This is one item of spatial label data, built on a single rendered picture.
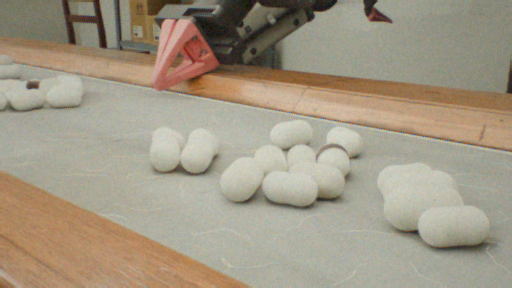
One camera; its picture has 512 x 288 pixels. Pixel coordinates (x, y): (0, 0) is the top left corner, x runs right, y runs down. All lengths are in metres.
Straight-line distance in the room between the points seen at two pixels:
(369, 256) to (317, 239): 0.03
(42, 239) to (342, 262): 0.12
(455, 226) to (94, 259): 0.15
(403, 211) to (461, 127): 0.21
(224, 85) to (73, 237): 0.44
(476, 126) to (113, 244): 0.33
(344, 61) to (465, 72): 0.67
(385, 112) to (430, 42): 2.24
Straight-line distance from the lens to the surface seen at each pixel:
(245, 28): 1.15
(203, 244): 0.27
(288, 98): 0.58
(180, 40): 0.66
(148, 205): 0.33
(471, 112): 0.49
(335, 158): 0.35
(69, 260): 0.21
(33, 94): 0.62
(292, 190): 0.31
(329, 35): 3.12
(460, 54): 2.68
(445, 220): 0.27
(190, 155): 0.37
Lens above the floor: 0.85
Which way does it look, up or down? 14 degrees down
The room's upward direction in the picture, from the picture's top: straight up
